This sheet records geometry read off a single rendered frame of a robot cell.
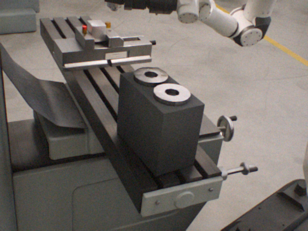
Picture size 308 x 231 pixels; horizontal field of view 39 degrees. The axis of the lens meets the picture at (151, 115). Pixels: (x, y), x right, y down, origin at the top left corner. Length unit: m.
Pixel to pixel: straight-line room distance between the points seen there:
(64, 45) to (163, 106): 0.68
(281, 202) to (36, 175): 0.87
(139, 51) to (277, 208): 0.76
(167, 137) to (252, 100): 2.55
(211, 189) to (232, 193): 1.43
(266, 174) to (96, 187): 1.44
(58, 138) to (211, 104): 2.11
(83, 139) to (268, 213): 0.69
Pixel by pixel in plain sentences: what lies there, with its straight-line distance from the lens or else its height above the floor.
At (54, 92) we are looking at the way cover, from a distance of 1.55.
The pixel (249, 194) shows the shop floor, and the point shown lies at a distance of 2.59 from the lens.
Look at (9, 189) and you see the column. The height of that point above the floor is 0.69.
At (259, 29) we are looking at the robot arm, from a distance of 1.52.
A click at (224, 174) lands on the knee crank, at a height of 0.53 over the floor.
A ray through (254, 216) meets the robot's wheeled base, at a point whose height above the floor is 0.59.
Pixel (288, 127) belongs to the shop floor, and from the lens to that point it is 3.31.
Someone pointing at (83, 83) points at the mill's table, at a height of 0.94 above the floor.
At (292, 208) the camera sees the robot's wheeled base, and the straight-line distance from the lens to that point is 1.66.
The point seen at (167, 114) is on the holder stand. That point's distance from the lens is 0.99.
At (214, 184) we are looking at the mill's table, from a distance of 1.14.
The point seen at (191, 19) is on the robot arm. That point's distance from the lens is 1.38.
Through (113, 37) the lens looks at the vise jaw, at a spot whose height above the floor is 1.05.
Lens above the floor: 1.64
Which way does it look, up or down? 32 degrees down
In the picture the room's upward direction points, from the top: 6 degrees clockwise
